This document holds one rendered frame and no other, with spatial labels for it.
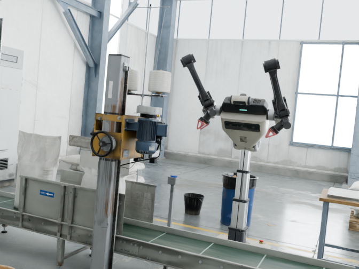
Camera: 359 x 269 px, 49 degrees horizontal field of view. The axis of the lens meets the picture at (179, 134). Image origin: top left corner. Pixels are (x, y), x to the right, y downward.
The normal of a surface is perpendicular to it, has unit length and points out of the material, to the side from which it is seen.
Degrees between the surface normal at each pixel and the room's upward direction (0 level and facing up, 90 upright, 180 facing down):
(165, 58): 90
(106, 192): 90
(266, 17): 90
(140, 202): 90
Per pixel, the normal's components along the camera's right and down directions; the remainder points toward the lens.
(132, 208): -0.39, 0.01
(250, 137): -0.36, 0.65
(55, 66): 0.92, 0.11
